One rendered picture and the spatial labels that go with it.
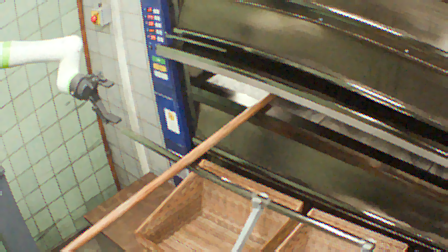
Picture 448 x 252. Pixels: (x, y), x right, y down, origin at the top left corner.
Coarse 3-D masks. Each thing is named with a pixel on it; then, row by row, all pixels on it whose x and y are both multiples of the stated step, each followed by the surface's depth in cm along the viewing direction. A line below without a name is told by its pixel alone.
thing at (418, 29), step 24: (288, 0) 188; (312, 0) 183; (336, 0) 176; (360, 0) 169; (384, 0) 162; (408, 0) 154; (432, 0) 147; (384, 24) 164; (408, 24) 157; (432, 24) 149; (432, 48) 149
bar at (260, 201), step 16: (128, 128) 240; (144, 144) 231; (176, 160) 219; (208, 176) 209; (240, 192) 200; (256, 208) 196; (272, 208) 191; (288, 208) 188; (320, 224) 178; (240, 240) 196; (352, 240) 169; (368, 240) 166
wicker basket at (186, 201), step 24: (216, 168) 268; (192, 192) 273; (216, 192) 271; (264, 192) 251; (168, 216) 266; (192, 216) 277; (216, 216) 276; (240, 216) 265; (264, 216) 255; (144, 240) 249; (168, 240) 268; (192, 240) 266; (216, 240) 265
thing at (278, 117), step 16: (208, 96) 255; (224, 96) 248; (240, 96) 247; (256, 112) 238; (272, 112) 234; (288, 112) 233; (288, 128) 229; (304, 128) 223; (320, 128) 221; (320, 144) 219; (336, 144) 212; (352, 144) 210; (368, 160) 203; (384, 160) 198; (400, 160) 196; (400, 176) 192; (416, 176) 186; (432, 176) 184; (432, 192) 181
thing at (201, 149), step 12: (264, 96) 239; (276, 96) 241; (252, 108) 233; (240, 120) 228; (216, 132) 223; (228, 132) 225; (204, 144) 218; (192, 156) 214; (180, 168) 210; (156, 180) 204; (144, 192) 200; (132, 204) 196; (108, 216) 190; (96, 228) 185; (84, 240) 181
